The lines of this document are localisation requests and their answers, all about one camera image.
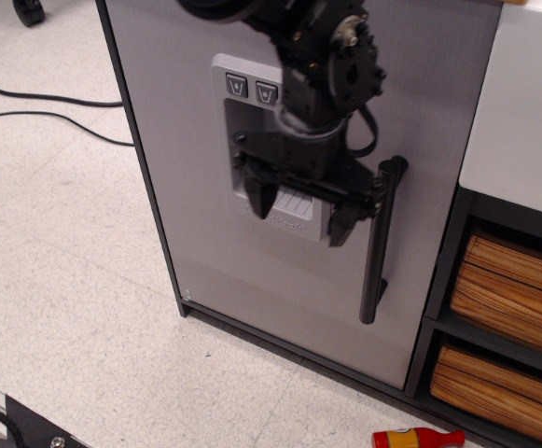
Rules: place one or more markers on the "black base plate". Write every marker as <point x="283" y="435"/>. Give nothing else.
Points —
<point x="37" y="431"/>

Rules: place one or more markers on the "upper wooden striped basket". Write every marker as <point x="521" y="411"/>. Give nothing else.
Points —
<point x="498" y="288"/>

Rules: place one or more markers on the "wooden striped basket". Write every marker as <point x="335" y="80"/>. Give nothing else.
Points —
<point x="492" y="391"/>
<point x="498" y="288"/>

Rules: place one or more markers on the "dark grey toy kitchen cabinet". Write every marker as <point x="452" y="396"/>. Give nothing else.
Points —
<point x="470" y="212"/>

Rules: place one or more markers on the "grey toy fridge door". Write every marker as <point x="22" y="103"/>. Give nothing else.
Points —
<point x="188" y="85"/>

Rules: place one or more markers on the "lower wooden striped basket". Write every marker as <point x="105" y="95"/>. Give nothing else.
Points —
<point x="492" y="391"/>

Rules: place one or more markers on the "black caster wheel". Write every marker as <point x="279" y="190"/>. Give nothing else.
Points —
<point x="29" y="12"/>

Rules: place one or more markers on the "black door handle bar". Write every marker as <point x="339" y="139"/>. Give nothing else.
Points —
<point x="391" y="173"/>

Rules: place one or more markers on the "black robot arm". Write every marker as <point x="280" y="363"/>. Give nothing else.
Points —
<point x="329" y="73"/>

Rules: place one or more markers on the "grey ice water dispenser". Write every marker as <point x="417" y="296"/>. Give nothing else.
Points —
<point x="247" y="94"/>

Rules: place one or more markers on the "red toy ketchup bottle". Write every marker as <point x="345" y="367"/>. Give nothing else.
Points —
<point x="417" y="437"/>

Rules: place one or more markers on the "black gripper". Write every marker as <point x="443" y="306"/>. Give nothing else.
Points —
<point x="324" y="170"/>

